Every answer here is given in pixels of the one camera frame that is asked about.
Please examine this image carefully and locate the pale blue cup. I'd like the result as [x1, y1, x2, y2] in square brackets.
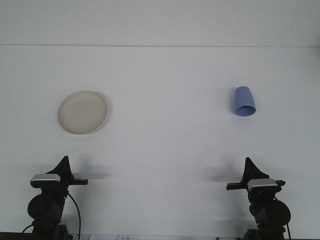
[233, 85, 257, 118]

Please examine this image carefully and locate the pale round plate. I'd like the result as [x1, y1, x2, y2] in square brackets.
[57, 90, 109, 136]

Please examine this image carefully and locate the white printed paper sheet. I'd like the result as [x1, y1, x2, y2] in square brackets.
[88, 233, 141, 240]

